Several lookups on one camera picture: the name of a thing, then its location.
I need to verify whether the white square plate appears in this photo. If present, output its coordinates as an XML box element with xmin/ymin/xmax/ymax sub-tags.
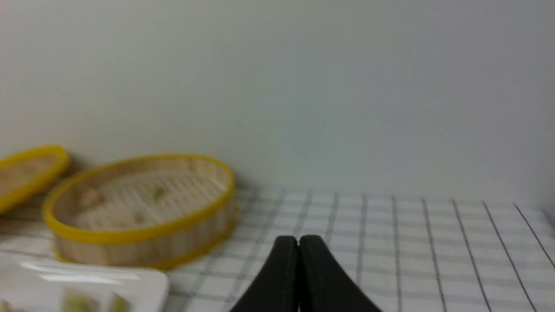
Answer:
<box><xmin>0</xmin><ymin>255</ymin><xmax>169</xmax><ymax>312</ymax></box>

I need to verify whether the bamboo steamer lid yellow rim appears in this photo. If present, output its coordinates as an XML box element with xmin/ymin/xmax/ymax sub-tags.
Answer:
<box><xmin>0</xmin><ymin>145</ymin><xmax>72</xmax><ymax>215</ymax></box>

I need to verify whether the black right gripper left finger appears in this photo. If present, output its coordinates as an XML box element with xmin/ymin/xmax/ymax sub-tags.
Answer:
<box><xmin>231</xmin><ymin>236</ymin><xmax>299</xmax><ymax>312</ymax></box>

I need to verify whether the bamboo steamer basket yellow rim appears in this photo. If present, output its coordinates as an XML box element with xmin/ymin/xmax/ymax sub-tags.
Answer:
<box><xmin>43</xmin><ymin>153</ymin><xmax>238</xmax><ymax>270</ymax></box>

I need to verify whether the green dumpling in steamer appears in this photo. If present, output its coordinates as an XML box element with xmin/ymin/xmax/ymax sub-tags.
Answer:
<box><xmin>147</xmin><ymin>184</ymin><xmax>168</xmax><ymax>203</ymax></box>

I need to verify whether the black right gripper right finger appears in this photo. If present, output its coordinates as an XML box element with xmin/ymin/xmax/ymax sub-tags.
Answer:
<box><xmin>298</xmin><ymin>235</ymin><xmax>380</xmax><ymax>312</ymax></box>

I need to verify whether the white grid tablecloth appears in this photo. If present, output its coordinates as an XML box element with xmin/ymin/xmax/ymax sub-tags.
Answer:
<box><xmin>1</xmin><ymin>186</ymin><xmax>554</xmax><ymax>312</ymax></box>

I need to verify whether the pink dumpling in steamer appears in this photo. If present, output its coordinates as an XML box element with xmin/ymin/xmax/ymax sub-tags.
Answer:
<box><xmin>79</xmin><ymin>188</ymin><xmax>104</xmax><ymax>208</ymax></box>

